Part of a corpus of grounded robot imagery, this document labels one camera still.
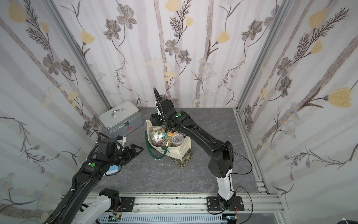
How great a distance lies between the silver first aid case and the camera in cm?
94

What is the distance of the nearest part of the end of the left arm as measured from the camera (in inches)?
25.4

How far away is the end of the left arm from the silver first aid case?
12.2 inches
